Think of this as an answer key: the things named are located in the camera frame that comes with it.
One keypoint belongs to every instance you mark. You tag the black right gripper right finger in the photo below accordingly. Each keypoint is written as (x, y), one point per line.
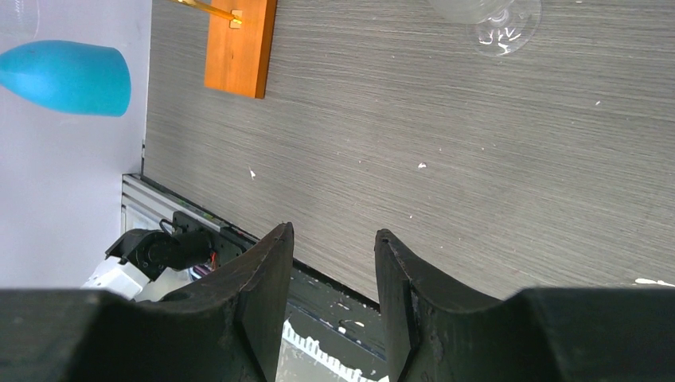
(439, 329)

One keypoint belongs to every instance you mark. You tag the orange wooden rack base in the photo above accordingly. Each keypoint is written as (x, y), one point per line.
(238, 56)

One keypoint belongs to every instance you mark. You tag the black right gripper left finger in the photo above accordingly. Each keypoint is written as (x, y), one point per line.
(226, 326)

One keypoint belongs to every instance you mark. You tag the blue wine glass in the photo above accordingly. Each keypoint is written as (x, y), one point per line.
(69, 77)

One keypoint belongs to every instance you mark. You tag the clear wine glass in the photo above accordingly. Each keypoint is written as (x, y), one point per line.
(20, 19)
(494, 27)

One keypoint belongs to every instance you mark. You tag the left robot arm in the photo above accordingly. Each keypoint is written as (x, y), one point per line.
(146, 264)

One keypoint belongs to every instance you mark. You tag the gold wire glass rack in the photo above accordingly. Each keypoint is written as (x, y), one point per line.
(205, 7)

